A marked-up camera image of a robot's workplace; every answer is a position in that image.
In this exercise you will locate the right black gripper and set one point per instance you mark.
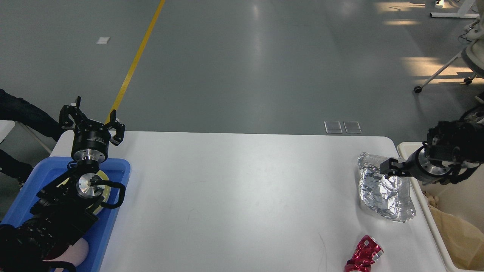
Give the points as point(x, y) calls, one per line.
point(418, 166)

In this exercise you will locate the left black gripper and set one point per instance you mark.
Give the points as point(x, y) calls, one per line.
point(90, 145)

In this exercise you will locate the aluminium foil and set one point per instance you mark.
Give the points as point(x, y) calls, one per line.
point(383, 196)

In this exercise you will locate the yellow plastic plate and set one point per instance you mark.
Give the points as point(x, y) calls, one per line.
point(87, 197)

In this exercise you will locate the red shiny wrapper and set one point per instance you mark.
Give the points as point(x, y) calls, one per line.
point(367, 252)

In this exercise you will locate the brown paper bag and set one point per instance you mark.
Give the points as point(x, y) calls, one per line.
point(463, 241)

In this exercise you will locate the pink mug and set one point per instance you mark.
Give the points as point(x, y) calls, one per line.
point(75, 254)

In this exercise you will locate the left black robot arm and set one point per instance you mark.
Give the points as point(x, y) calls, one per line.
point(65, 210)

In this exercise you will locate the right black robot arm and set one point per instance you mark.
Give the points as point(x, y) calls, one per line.
point(452, 152)

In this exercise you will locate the clear floor plate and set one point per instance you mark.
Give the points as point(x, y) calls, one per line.
point(333, 127)
point(352, 127)

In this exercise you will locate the beige waste bin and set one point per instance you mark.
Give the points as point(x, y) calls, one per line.
point(464, 200)

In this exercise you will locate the white floor marker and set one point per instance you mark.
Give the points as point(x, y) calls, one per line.
point(103, 40)

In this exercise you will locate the dark clothed person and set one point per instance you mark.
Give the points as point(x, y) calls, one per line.
point(19, 110)

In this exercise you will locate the white office chair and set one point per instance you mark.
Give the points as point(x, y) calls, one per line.
point(472, 55)

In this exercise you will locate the white desk frame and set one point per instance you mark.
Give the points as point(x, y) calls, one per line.
point(462, 13)

